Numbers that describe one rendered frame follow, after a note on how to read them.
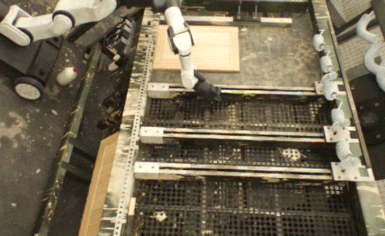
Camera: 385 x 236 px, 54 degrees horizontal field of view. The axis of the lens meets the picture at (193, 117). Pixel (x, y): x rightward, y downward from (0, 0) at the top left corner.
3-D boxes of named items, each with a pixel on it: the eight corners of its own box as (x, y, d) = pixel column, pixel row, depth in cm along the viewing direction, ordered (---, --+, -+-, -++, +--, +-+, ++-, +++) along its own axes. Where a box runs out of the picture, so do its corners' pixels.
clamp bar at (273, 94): (150, 88, 235) (145, 59, 216) (341, 93, 231) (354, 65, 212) (148, 99, 229) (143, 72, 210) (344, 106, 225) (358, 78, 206)
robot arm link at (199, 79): (193, 93, 215) (179, 83, 209) (196, 78, 221) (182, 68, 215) (207, 86, 208) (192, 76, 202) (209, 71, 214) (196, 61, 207)
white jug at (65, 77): (57, 72, 298) (72, 61, 287) (68, 78, 304) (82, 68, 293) (54, 81, 292) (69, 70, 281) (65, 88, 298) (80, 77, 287)
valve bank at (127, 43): (108, 19, 279) (129, 2, 267) (122, 31, 288) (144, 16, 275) (93, 67, 249) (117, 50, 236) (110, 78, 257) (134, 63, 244)
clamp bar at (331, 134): (143, 131, 215) (137, 104, 196) (353, 138, 210) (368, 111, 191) (140, 145, 209) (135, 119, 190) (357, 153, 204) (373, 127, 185)
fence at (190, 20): (160, 19, 277) (160, 15, 274) (290, 22, 273) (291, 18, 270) (160, 23, 274) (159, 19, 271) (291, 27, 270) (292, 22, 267)
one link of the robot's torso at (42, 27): (3, 35, 244) (61, 12, 227) (14, 16, 257) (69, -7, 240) (21, 52, 255) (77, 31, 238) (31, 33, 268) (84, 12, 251)
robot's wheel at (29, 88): (19, 101, 267) (7, 81, 251) (21, 95, 270) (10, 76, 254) (46, 101, 265) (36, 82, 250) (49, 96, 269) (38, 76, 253)
